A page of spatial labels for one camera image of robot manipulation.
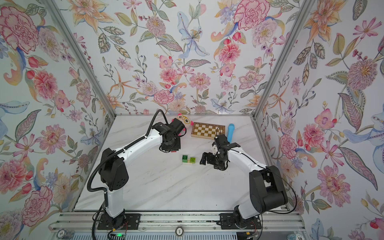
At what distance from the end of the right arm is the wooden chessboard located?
0.21 meters

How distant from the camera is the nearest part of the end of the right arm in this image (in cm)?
66

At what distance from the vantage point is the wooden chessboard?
1.08 meters
